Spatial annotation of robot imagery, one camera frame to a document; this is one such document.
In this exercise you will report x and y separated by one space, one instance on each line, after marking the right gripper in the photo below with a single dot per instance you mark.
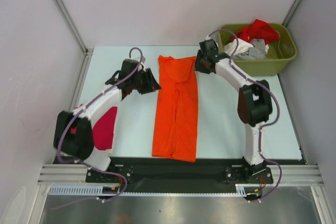
198 66

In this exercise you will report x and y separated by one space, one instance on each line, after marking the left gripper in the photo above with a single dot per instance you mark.
151 84

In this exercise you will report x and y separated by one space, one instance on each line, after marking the orange t-shirt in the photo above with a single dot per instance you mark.
176 119

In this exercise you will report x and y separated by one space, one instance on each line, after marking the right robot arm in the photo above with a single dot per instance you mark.
254 106

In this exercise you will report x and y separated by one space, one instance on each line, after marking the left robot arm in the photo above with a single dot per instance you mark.
114 91

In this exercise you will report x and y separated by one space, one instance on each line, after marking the white t-shirt in bin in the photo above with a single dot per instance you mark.
237 47

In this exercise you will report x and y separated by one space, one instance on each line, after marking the grey t-shirt in bin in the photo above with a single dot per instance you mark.
257 52

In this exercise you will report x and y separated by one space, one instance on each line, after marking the red t-shirt in bin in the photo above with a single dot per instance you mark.
258 30

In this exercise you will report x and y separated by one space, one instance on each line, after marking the folded magenta t-shirt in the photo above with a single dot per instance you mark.
105 129

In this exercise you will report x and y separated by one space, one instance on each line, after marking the olive green plastic bin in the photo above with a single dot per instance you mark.
279 54

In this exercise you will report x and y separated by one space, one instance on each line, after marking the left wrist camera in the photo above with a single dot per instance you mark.
140 59

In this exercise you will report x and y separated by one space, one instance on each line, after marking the left aluminium corner post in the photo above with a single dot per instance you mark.
71 25

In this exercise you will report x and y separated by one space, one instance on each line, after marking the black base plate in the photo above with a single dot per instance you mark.
205 176

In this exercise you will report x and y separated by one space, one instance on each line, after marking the aluminium frame rail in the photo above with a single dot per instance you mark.
76 174

